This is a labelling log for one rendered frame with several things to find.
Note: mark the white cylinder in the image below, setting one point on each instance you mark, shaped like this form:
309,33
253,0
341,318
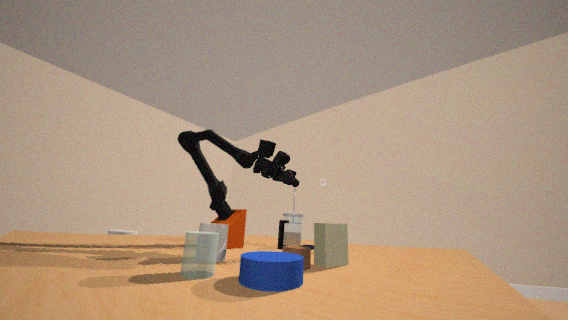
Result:
222,240

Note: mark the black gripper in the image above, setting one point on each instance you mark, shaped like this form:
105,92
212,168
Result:
277,173

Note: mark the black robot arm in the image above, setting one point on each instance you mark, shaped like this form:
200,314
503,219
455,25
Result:
216,189

